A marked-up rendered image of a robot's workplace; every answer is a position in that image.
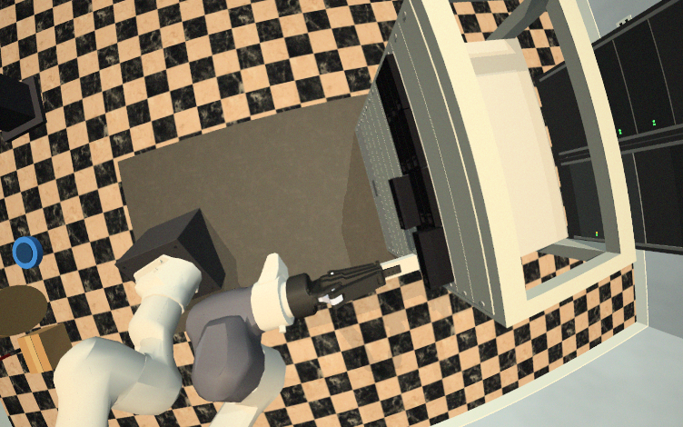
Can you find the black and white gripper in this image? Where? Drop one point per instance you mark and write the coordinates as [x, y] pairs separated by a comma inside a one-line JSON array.
[[303, 294]]

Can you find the grey storage rack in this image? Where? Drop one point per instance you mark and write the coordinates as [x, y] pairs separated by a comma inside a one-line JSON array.
[[441, 124]]

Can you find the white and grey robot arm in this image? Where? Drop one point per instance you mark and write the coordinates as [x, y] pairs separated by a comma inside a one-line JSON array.
[[230, 365]]

